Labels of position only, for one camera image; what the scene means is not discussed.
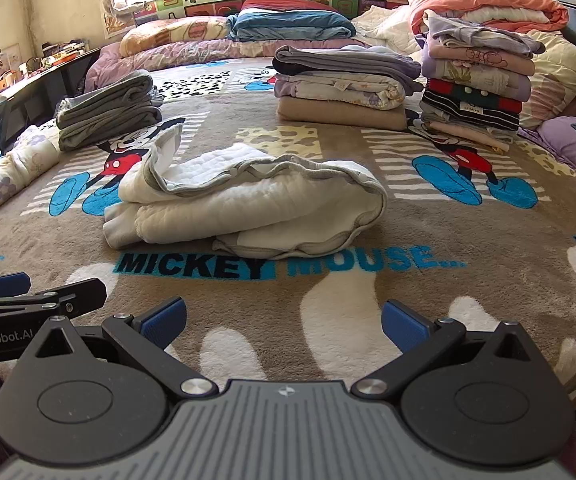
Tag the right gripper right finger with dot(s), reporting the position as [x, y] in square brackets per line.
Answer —
[422, 343]

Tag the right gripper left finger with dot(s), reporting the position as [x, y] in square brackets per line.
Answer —
[140, 342]

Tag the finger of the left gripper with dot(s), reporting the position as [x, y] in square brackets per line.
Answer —
[71, 300]
[14, 284]

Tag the white quilted baby garment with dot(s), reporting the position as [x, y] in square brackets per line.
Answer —
[247, 202]

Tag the grey folded clothes stack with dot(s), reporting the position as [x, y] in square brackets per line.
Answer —
[129, 104]

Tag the floral white rolled garment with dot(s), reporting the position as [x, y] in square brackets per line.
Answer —
[34, 153]

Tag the Mickey Mouse fleece blanket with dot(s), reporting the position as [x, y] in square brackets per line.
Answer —
[474, 233]

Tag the dark wooden desk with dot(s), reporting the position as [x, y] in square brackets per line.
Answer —
[33, 101]

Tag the pink purple comforter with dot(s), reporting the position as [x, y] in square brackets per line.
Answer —
[113, 65]

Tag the striped black red sweater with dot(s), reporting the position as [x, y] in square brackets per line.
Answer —
[452, 102]

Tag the beige folded blanket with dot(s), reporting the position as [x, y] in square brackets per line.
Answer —
[339, 113]

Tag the floral white folded quilt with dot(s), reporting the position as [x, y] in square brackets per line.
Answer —
[372, 91]

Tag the lavender folded pajamas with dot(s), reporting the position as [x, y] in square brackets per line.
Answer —
[479, 57]

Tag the orange floral pillow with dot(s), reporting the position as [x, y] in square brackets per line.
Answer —
[161, 32]

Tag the purple grey folded blanket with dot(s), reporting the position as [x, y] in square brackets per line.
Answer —
[354, 59]

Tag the cream yellow quilt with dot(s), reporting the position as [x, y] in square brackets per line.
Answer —
[553, 85]

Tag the blue folded blanket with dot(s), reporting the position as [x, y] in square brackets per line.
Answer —
[257, 24]

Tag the salmon pink folded quilt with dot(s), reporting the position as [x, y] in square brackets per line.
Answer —
[556, 15]

